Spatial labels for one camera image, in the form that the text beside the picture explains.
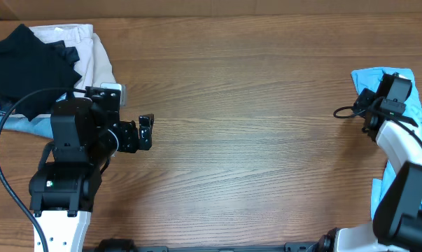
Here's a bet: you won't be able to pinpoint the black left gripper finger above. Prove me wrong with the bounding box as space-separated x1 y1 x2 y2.
139 113 154 129
139 126 152 151

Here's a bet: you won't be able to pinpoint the light blue t-shirt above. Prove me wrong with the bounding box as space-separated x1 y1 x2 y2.
351 67 422 217

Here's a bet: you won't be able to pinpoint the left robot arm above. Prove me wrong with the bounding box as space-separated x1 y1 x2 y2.
29 96 154 251

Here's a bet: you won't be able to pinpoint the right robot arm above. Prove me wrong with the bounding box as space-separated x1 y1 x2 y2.
332 89 422 251

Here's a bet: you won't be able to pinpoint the beige folded trousers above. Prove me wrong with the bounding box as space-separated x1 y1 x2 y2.
29 24 115 89

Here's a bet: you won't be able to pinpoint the blue denim jeans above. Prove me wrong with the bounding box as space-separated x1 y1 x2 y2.
0 104 53 139

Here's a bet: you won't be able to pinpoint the black folded garment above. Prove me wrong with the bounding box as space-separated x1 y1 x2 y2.
0 24 81 120

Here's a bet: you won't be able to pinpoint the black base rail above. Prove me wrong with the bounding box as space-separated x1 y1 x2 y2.
82 239 318 252

